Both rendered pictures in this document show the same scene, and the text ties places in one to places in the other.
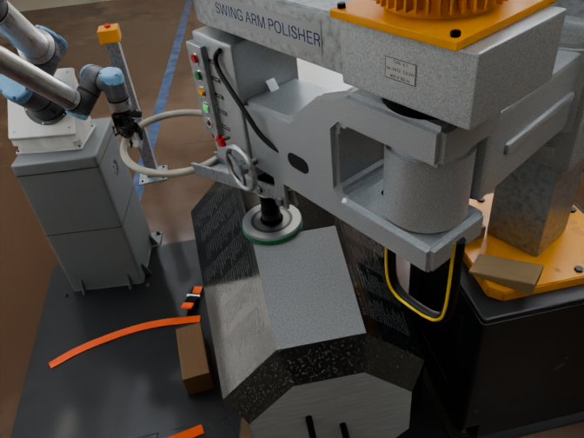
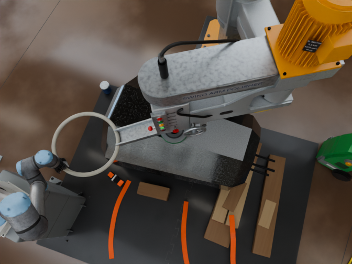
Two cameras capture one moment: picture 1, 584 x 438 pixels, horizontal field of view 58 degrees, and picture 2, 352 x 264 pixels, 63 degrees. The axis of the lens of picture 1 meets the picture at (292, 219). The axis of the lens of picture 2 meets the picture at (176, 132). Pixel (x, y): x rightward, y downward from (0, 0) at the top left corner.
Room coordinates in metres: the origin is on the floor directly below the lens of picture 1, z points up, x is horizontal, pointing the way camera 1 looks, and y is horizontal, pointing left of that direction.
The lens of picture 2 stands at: (1.12, 0.62, 2.94)
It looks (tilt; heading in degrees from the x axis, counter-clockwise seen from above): 73 degrees down; 303
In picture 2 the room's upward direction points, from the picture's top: 9 degrees counter-clockwise
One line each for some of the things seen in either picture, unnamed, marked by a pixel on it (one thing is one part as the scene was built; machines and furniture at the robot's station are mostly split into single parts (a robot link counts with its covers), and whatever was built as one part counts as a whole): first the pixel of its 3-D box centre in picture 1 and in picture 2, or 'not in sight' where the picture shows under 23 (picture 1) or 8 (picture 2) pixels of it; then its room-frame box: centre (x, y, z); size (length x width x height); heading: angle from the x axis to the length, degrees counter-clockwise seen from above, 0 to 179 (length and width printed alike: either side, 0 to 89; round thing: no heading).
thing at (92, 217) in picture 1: (92, 208); (39, 207); (2.35, 1.07, 0.43); 0.50 x 0.50 x 0.85; 0
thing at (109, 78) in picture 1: (113, 84); (46, 158); (2.09, 0.66, 1.20); 0.10 x 0.09 x 0.12; 48
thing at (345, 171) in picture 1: (339, 150); (234, 96); (1.16, -0.14, 1.33); 0.74 x 0.23 x 0.49; 35
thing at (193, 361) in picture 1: (194, 357); (153, 191); (1.55, 0.53, 0.07); 0.30 x 0.12 x 0.12; 11
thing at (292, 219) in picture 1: (271, 220); (174, 129); (1.49, 0.07, 0.87); 0.21 x 0.21 x 0.01
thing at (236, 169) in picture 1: (250, 163); (193, 126); (1.32, 0.10, 1.22); 0.15 x 0.10 x 0.15; 35
